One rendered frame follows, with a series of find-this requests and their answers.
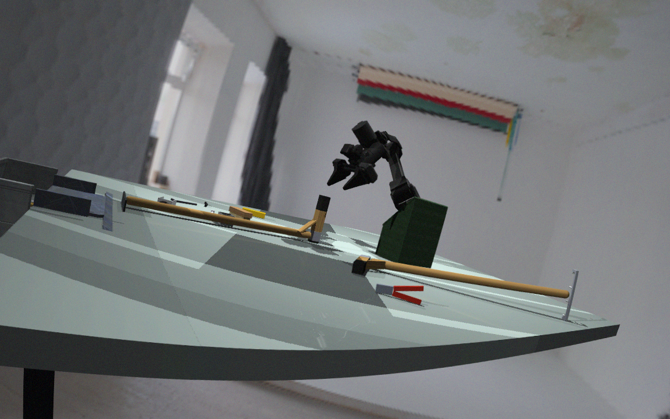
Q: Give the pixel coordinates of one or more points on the brown wooden block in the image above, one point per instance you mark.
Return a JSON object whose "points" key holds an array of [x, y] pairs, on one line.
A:
{"points": [[240, 213]]}

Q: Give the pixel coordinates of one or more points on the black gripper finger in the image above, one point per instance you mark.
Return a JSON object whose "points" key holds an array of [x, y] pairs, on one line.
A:
{"points": [[359, 178], [336, 176]]}

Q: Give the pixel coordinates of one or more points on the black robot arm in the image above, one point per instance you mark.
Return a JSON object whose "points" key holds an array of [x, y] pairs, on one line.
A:
{"points": [[376, 143]]}

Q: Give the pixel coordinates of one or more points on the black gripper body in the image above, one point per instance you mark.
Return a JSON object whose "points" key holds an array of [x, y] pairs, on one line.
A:
{"points": [[367, 165]]}

